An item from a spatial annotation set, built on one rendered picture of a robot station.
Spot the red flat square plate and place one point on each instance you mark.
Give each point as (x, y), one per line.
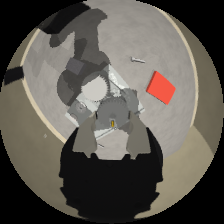
(160, 87)

